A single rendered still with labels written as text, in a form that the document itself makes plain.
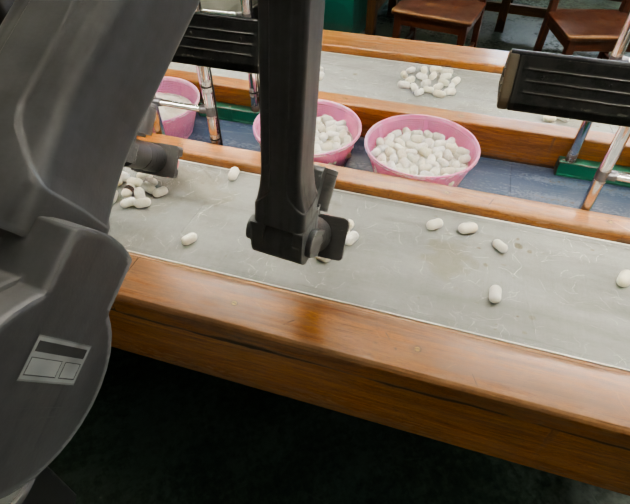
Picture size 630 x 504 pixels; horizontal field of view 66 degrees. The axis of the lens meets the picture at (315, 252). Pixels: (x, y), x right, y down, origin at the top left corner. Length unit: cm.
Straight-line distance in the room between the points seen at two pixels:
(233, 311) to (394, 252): 33
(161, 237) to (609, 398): 79
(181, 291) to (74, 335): 65
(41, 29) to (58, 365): 13
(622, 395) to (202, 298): 64
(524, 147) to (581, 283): 47
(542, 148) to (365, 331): 75
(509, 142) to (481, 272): 48
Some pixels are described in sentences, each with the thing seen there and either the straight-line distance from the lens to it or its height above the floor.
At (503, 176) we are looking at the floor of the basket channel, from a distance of 129.
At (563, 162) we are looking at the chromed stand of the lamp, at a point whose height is 71.
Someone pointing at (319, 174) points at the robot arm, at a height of 102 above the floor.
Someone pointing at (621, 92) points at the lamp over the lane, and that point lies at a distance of 79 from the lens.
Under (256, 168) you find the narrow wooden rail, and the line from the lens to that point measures 110.
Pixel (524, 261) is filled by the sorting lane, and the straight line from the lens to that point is 98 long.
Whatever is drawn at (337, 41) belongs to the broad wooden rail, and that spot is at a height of 76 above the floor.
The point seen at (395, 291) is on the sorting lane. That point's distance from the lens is 86.
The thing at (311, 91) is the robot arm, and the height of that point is 117.
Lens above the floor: 139
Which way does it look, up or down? 45 degrees down
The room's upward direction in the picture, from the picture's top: straight up
